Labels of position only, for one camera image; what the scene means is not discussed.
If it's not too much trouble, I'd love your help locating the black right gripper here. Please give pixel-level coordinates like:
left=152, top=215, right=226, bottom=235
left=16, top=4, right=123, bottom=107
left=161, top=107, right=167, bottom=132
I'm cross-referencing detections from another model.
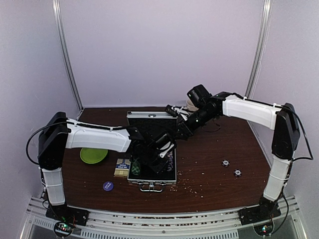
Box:
left=171, top=107, right=216, bottom=139

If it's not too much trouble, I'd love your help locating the aluminium poker case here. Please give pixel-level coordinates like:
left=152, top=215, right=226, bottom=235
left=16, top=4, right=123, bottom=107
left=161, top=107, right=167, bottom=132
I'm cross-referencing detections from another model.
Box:
left=127, top=111, right=177, bottom=193

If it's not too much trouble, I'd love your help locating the blue Texas Hold'em card box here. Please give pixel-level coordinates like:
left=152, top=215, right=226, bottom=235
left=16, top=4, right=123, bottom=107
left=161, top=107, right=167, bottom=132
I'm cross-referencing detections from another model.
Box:
left=114, top=158, right=131, bottom=178

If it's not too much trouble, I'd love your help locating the purple round button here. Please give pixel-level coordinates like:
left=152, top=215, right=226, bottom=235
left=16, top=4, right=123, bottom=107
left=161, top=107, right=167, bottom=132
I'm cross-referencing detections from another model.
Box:
left=103, top=181, right=114, bottom=192

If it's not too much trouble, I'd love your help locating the purple poker chip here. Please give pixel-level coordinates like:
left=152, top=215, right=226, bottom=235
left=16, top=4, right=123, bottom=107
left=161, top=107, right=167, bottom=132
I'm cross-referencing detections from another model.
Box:
left=222, top=160, right=230, bottom=167
left=234, top=169, right=242, bottom=177

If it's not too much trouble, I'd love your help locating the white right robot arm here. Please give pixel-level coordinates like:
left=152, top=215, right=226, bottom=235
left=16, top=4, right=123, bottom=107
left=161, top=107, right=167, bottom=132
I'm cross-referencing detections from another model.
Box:
left=171, top=89, right=306, bottom=220

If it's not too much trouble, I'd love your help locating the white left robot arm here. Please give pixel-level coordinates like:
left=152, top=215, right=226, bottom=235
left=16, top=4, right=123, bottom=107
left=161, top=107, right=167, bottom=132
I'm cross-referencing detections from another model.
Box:
left=27, top=112, right=176, bottom=221

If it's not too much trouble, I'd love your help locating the purple chip stack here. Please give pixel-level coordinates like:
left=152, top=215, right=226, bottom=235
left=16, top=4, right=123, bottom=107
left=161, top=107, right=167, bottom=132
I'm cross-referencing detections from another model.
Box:
left=166, top=152, right=174, bottom=172

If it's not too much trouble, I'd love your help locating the green chip stack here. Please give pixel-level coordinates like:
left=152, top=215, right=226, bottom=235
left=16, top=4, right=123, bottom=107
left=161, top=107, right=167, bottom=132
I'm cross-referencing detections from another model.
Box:
left=131, top=160, right=141, bottom=176

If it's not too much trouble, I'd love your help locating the cream ceramic mug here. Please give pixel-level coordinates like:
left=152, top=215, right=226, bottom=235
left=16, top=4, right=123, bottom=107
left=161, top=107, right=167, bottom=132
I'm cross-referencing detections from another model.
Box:
left=186, top=99, right=198, bottom=112

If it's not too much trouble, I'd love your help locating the green plate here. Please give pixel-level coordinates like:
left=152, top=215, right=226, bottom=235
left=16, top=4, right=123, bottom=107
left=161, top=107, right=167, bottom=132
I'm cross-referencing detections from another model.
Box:
left=80, top=148, right=108, bottom=164

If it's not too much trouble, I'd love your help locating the left circuit board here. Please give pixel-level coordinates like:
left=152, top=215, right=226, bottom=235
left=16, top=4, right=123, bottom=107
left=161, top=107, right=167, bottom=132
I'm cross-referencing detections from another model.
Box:
left=53, top=221, right=75, bottom=238

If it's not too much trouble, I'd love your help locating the circuit board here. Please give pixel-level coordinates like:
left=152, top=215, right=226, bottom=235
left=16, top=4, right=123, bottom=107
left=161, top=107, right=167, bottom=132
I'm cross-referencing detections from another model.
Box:
left=53, top=221, right=75, bottom=238
left=254, top=222, right=274, bottom=237

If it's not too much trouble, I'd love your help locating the right circuit board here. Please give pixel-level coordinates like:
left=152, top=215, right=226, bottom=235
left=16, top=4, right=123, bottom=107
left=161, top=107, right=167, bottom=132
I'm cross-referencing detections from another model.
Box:
left=254, top=222, right=274, bottom=237

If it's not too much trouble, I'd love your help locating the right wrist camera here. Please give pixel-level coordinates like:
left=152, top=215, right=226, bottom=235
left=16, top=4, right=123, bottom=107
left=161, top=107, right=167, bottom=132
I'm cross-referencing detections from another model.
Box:
left=187, top=84, right=212, bottom=109

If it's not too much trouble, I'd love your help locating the aluminium front rail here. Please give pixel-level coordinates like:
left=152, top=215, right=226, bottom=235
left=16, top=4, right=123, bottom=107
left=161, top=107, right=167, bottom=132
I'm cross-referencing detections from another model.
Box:
left=18, top=197, right=309, bottom=239

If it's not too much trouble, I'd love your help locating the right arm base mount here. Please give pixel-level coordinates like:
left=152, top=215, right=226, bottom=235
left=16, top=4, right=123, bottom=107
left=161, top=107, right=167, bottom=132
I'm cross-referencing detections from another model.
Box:
left=238, top=206, right=281, bottom=226

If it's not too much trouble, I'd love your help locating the right aluminium frame post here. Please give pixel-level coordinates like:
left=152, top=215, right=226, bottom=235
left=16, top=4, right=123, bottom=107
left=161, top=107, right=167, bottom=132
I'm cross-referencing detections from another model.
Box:
left=244, top=0, right=273, bottom=99

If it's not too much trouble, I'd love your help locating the aluminium frame post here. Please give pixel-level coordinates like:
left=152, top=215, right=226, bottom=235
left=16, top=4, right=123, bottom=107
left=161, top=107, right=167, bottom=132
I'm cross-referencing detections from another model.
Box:
left=52, top=0, right=84, bottom=118
left=244, top=0, right=273, bottom=99

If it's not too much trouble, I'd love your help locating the left aluminium frame post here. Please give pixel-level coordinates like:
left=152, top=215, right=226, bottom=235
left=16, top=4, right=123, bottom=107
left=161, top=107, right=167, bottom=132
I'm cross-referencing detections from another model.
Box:
left=52, top=0, right=84, bottom=118

